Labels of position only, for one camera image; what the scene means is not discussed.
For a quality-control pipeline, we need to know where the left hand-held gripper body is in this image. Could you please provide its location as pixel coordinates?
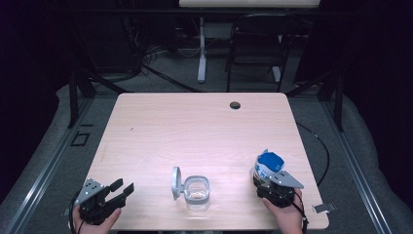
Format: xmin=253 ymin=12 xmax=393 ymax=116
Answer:
xmin=74 ymin=177 xmax=127 ymax=226

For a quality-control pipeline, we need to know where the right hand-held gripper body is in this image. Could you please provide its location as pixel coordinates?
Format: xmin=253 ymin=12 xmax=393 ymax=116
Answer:
xmin=256 ymin=168 xmax=306 ymax=209

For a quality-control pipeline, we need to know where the blue and white bag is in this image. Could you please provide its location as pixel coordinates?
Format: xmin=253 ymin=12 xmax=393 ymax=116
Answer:
xmin=249 ymin=148 xmax=286 ymax=190

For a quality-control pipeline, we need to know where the clear plastic jar with lid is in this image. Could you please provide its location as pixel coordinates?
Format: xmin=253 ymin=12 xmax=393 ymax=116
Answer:
xmin=170 ymin=166 xmax=211 ymax=213

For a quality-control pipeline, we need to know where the person's left hand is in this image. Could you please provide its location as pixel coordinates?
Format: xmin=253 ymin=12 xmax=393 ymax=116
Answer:
xmin=71 ymin=206 xmax=123 ymax=234

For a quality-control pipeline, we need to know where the person's right hand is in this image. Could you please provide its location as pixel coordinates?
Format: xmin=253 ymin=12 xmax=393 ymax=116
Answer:
xmin=261 ymin=187 xmax=305 ymax=234

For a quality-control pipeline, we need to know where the silver tape strip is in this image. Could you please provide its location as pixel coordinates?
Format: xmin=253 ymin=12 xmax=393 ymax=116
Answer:
xmin=312 ymin=202 xmax=338 ymax=215

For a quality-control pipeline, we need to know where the black metal stand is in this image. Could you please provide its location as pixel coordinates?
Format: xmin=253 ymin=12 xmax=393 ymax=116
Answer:
xmin=285 ymin=68 xmax=345 ymax=133
xmin=67 ymin=68 xmax=132 ymax=129

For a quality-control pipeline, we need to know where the black folding chair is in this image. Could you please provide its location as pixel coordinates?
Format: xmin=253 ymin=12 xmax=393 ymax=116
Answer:
xmin=224 ymin=13 xmax=302 ymax=94

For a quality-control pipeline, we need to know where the white desk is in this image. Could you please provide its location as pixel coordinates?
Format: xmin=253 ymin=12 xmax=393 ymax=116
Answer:
xmin=178 ymin=0 xmax=321 ymax=84

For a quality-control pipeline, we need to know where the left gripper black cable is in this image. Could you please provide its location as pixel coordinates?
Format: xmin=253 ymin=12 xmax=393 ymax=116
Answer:
xmin=67 ymin=191 xmax=83 ymax=234

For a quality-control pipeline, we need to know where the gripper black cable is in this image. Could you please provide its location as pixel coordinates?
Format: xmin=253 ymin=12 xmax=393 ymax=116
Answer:
xmin=291 ymin=190 xmax=310 ymax=234
xmin=67 ymin=191 xmax=83 ymax=234

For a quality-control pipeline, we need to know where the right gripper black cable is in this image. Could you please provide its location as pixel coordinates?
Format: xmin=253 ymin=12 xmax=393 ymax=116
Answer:
xmin=291 ymin=190 xmax=310 ymax=234

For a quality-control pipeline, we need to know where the aluminium floor rail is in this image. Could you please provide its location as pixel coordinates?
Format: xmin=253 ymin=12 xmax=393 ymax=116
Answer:
xmin=320 ymin=99 xmax=394 ymax=234
xmin=2 ymin=97 xmax=95 ymax=234

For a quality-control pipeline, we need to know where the thin black floor cable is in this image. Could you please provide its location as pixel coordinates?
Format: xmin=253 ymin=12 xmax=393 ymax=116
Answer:
xmin=295 ymin=121 xmax=331 ymax=188

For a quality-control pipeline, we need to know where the thick black floor cable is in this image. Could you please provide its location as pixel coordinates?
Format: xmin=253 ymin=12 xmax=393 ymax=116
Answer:
xmin=141 ymin=63 xmax=204 ymax=94

